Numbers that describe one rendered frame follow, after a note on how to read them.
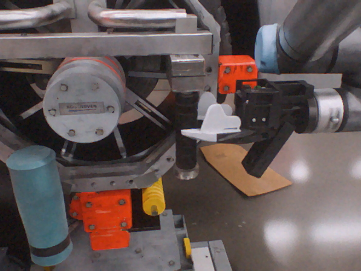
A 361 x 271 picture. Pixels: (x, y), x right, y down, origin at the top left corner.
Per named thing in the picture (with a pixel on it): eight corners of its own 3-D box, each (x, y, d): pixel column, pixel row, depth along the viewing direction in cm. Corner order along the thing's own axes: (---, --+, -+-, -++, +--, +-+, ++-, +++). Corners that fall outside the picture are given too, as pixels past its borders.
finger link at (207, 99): (178, 89, 56) (233, 89, 56) (178, 121, 59) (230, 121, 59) (177, 95, 53) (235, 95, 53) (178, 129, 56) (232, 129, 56)
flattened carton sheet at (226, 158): (235, 143, 228) (236, 139, 226) (292, 185, 184) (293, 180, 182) (197, 152, 217) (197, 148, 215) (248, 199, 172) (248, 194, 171)
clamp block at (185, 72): (194, 75, 58) (195, 44, 56) (204, 92, 50) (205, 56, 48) (165, 76, 58) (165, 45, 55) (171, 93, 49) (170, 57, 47)
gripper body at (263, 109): (231, 79, 56) (299, 76, 57) (227, 126, 59) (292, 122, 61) (245, 94, 49) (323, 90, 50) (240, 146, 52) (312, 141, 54)
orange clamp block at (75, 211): (74, 173, 87) (72, 201, 91) (69, 190, 80) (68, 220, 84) (101, 175, 88) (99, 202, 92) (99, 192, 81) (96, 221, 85)
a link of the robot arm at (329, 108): (314, 121, 61) (339, 142, 54) (290, 123, 61) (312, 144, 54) (322, 82, 58) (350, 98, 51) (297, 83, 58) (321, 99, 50)
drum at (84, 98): (127, 103, 79) (123, 43, 73) (127, 145, 60) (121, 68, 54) (66, 106, 78) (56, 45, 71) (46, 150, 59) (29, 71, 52)
